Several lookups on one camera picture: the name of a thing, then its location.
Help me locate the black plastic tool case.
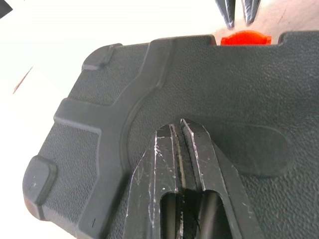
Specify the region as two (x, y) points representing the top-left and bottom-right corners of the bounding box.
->
(21, 31), (319, 239)

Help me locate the orange case latch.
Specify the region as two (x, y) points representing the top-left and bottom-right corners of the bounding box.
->
(221, 29), (272, 47)

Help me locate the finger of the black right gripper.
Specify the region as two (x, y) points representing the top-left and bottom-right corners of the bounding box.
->
(214, 0), (236, 28)
(240, 0), (261, 25)

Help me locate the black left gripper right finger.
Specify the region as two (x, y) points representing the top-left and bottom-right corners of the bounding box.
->
(179, 118), (254, 239)

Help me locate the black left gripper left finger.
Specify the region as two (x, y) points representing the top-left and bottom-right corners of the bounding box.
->
(123, 123), (187, 239)

